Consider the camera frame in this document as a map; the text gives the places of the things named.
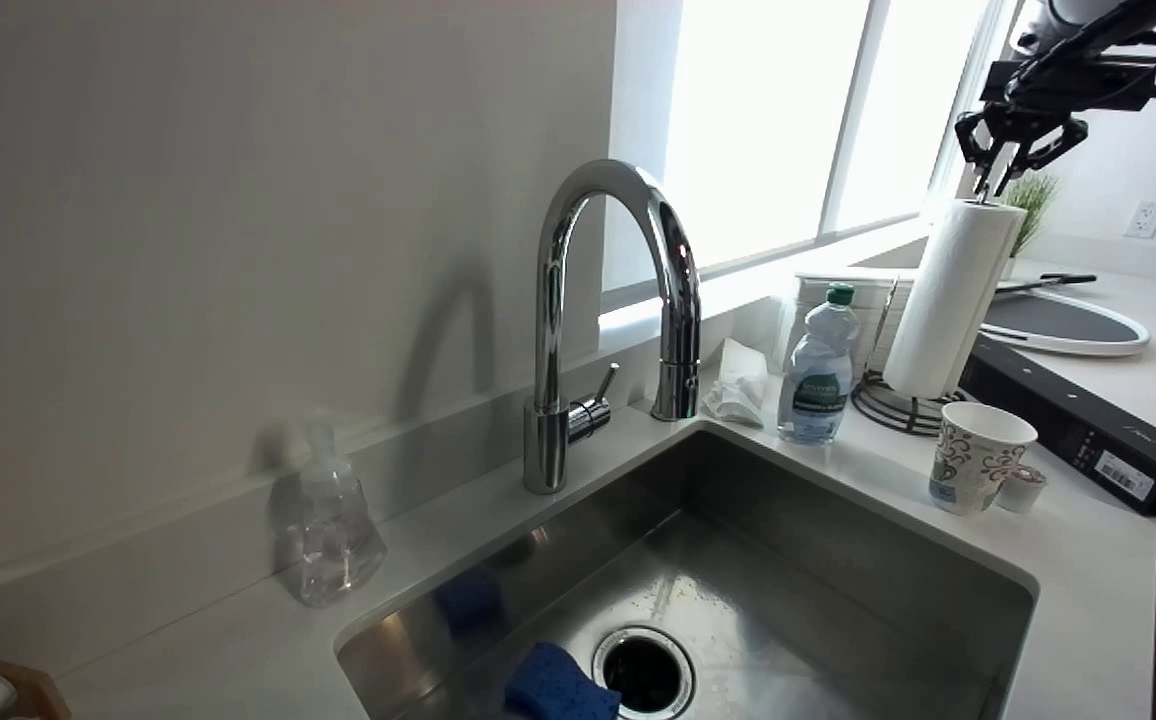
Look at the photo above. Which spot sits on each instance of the white paper towel roll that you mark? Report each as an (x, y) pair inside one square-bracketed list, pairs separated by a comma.
[(951, 306)]

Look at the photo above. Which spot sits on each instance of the blue sponge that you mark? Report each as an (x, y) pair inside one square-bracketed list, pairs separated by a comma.
[(557, 682)]

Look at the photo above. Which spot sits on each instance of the round sink drain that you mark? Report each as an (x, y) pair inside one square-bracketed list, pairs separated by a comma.
[(640, 672)]

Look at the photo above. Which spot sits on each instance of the folded white paper towel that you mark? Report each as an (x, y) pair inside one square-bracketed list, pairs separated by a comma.
[(742, 385)]

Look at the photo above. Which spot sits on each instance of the white wall outlet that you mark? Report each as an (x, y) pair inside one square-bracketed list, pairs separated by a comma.
[(1146, 223)]

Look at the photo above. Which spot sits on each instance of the white framed window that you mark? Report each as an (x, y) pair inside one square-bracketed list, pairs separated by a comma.
[(748, 123)]

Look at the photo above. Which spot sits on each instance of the small green plant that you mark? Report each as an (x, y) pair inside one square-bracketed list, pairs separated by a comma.
[(1032, 202)]

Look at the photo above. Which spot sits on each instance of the dish soap bottle green cap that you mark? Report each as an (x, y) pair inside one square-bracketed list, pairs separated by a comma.
[(819, 385)]

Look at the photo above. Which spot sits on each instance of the stainless steel sink basin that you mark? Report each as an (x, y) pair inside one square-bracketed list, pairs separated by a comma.
[(803, 573)]

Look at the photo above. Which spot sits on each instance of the chrome gooseneck kitchen faucet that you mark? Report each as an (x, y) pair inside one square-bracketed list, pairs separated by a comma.
[(549, 335)]

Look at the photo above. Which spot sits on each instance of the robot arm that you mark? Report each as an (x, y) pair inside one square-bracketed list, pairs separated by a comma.
[(1110, 19)]

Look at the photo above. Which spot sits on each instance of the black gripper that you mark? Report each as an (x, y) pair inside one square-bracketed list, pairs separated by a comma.
[(1068, 80)]

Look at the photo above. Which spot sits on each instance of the oval grey white tray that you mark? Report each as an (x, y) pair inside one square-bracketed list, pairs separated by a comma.
[(1068, 325)]

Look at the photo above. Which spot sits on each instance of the long black cardboard box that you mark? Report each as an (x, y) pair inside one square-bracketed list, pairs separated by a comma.
[(1068, 423)]

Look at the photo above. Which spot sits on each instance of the clear plastic bottle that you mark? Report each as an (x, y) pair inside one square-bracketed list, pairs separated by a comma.
[(322, 534)]

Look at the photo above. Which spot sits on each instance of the patterned white mug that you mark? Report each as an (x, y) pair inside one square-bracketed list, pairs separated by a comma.
[(976, 462)]

